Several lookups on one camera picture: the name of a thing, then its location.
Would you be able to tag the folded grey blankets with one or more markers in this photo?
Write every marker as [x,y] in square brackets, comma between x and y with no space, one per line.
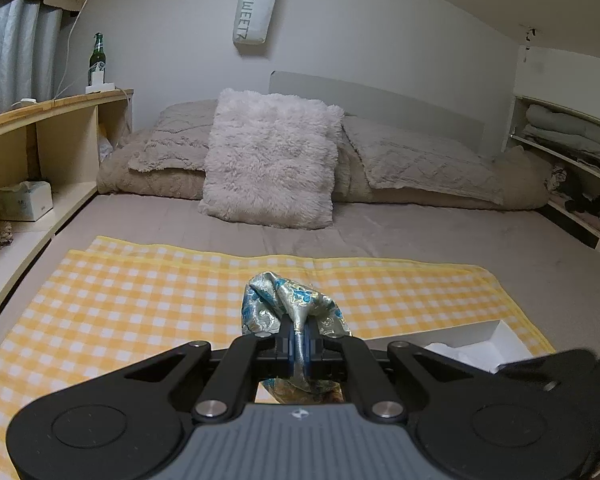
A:
[565,130]

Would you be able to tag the white crumpled bag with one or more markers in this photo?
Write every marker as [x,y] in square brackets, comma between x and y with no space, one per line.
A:
[105,145]

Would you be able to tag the white bottle stand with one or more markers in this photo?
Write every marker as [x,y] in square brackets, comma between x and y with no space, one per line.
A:
[100,83]

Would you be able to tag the pale tissue box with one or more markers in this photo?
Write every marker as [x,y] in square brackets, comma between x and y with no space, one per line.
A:
[25,202]

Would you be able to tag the fluffy cream pillow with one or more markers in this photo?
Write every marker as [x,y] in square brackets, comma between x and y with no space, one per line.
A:
[270,160]

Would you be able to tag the white storage shelf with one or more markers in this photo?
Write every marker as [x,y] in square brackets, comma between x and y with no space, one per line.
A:
[517,110]

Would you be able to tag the grey bed mattress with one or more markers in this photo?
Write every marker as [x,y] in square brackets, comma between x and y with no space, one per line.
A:
[430,235]

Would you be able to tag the white cardboard box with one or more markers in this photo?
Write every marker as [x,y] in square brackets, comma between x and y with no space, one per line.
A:
[510,340]

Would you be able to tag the wooden bedside shelf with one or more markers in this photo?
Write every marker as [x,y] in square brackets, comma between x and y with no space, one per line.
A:
[55,105]

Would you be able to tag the tan rolled comforter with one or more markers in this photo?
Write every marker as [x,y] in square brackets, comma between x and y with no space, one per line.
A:
[145,180]

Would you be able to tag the blue gold brocade pouch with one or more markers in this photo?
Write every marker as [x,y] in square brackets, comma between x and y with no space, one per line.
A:
[300,300]

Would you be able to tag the dark clothing pile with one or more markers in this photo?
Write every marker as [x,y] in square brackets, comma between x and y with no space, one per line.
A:
[575,195]

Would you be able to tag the white paper bag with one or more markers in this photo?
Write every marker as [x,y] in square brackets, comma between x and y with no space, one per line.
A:
[255,10]

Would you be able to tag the white power adapter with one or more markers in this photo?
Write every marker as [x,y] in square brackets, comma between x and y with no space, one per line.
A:
[27,102]

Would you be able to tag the yellow checkered cloth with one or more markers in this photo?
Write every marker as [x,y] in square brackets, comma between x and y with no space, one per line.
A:
[130,300]

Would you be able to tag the grey window curtain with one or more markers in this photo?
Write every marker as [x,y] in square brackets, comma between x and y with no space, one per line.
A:
[20,50]

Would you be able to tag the green glass bottle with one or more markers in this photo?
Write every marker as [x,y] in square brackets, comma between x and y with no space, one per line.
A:
[97,55]

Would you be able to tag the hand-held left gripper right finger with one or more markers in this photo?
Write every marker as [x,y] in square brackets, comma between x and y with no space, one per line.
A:
[309,352]

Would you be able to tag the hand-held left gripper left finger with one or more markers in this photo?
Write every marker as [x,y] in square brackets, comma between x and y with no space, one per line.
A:
[291,350]

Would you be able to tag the white bed headboard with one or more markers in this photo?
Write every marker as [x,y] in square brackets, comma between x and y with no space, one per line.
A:
[380,100]

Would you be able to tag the beige quilted pillow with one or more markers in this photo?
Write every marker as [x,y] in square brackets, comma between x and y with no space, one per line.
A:
[420,160]
[175,135]

